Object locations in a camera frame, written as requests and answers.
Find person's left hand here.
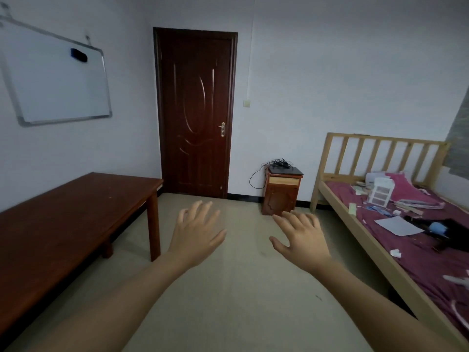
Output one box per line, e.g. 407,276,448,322
165,200,227,270

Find person's right hand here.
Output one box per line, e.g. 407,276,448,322
269,211,333,276

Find person's left forearm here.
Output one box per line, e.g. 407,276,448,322
32,251,195,352

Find person's right forearm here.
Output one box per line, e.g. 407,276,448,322
311,260,463,352

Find small brown wooden nightstand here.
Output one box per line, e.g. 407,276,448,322
262,165,304,216

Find blue packet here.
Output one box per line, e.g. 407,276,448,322
366,206,394,218

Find white mini drawer organiser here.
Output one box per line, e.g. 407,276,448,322
367,177,395,206

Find white plastic bag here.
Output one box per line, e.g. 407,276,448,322
365,171,389,187

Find white paper sheet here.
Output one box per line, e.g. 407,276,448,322
374,216,425,237

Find dark brown wooden door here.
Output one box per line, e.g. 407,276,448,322
153,27,238,199

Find pile of books and papers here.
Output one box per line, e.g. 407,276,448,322
394,199,446,215

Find purple bed sheet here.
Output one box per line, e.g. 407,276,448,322
325,179,469,328

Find reddish brown wooden table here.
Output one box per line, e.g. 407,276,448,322
0,172,164,343

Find blue roll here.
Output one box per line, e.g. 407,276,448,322
429,222,450,239

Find black bag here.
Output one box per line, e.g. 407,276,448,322
405,215,469,253

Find white plastic item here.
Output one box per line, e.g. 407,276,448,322
443,269,469,290

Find light wooden bed frame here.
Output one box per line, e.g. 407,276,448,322
310,132,469,341

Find black tangled cables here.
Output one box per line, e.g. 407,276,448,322
249,159,294,189

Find white pink cord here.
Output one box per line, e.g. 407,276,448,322
451,298,469,321

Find grey wall hanging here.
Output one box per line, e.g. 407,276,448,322
443,84,469,180

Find white wall whiteboard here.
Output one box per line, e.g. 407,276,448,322
0,14,113,127

